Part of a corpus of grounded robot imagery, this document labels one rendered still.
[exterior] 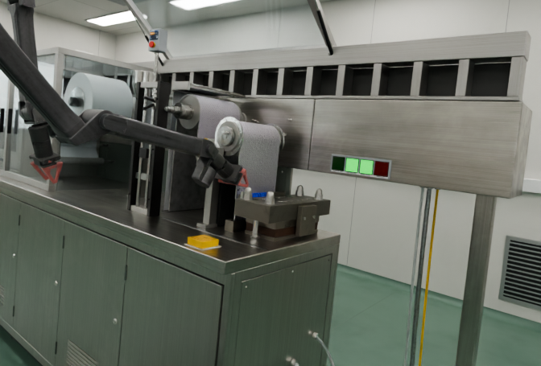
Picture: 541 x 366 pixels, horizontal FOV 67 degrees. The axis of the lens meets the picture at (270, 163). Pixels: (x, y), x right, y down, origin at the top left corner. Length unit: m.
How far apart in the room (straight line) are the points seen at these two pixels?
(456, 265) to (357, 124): 2.54
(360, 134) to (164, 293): 0.90
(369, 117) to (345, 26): 2.99
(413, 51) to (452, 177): 0.46
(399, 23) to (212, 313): 3.49
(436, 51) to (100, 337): 1.64
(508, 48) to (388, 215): 2.80
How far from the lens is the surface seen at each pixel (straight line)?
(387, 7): 4.38
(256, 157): 1.59
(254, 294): 1.33
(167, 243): 1.37
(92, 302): 1.87
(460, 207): 3.89
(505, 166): 1.45
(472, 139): 1.47
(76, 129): 1.09
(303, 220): 1.52
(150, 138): 1.22
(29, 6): 1.59
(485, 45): 1.52
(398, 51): 1.60
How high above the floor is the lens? 1.24
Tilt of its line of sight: 3 degrees down
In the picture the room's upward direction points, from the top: 6 degrees clockwise
